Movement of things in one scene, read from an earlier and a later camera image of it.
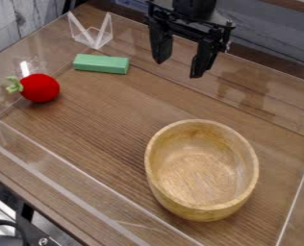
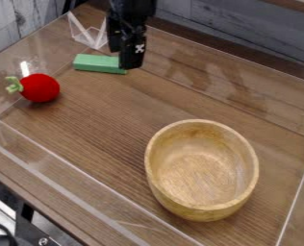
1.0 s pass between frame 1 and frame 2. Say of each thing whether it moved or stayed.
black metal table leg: stayed
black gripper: moved
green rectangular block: stayed
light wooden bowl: stayed
